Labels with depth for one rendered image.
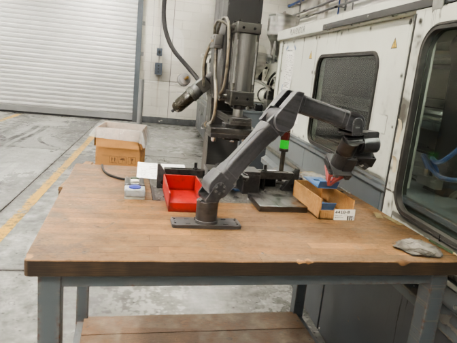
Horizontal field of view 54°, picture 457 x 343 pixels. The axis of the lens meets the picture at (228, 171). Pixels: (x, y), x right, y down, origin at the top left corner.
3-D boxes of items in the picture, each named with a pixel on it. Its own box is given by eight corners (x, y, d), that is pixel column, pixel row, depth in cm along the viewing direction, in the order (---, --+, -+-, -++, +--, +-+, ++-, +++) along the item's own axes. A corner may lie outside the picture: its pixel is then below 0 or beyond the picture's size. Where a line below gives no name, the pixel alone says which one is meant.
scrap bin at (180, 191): (167, 211, 139) (168, 192, 137) (162, 190, 162) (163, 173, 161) (206, 212, 141) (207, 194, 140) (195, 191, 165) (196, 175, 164)
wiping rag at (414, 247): (382, 244, 132) (409, 257, 120) (383, 235, 132) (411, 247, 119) (423, 244, 135) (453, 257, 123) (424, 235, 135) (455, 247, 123)
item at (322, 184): (319, 189, 152) (320, 180, 152) (302, 177, 167) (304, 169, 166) (338, 190, 154) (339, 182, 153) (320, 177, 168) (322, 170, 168)
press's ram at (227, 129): (209, 145, 160) (217, 60, 154) (198, 134, 185) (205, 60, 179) (258, 148, 164) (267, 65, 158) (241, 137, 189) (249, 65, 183)
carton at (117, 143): (100, 161, 543) (101, 120, 532) (150, 165, 548) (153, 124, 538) (87, 173, 478) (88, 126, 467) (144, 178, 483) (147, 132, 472)
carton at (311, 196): (317, 222, 146) (321, 199, 145) (291, 199, 170) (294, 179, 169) (353, 222, 149) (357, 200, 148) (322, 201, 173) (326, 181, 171)
